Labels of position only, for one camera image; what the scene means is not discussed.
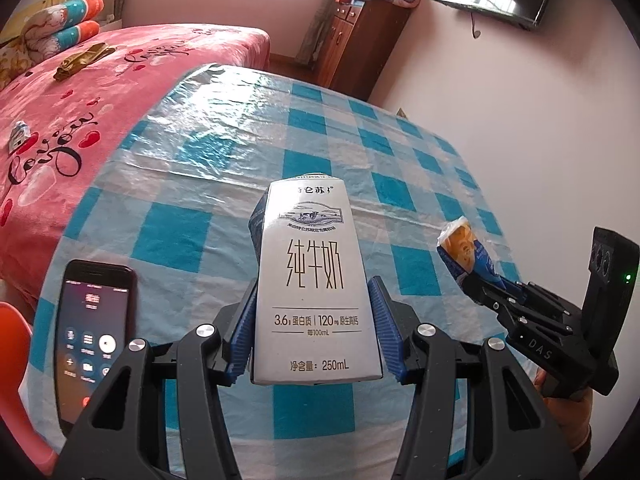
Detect floral pillow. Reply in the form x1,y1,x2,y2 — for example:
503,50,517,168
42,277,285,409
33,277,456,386
0,37,34,89

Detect white milk carton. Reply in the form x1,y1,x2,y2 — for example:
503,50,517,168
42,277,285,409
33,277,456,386
250,174,383,385

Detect person's right hand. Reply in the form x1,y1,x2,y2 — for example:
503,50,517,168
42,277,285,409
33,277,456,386
542,388,593,452

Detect brown wooden dresser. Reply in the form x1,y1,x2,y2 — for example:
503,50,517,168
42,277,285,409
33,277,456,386
314,0,412,101

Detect olive green cloth on bed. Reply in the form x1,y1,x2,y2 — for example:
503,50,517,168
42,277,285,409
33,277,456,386
53,42,116,81

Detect blue orange tissue pack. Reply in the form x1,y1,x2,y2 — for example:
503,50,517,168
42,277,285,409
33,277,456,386
436,216,498,286

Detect black smartphone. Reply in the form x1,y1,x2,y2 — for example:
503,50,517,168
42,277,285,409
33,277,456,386
53,259,137,434

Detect pink love you bedspread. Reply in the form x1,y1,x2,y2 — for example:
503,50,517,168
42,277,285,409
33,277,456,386
1,24,271,308

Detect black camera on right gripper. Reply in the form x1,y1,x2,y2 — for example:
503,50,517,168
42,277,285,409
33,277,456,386
582,226,639,362

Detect blue checkered plastic tablecloth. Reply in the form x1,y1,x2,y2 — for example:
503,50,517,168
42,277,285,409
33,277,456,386
20,65,518,479

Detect orange plastic trash bucket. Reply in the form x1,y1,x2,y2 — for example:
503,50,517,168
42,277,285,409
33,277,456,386
1,302,58,479

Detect small snack wrapper on bed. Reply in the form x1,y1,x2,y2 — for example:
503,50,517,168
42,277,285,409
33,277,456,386
8,120,32,155

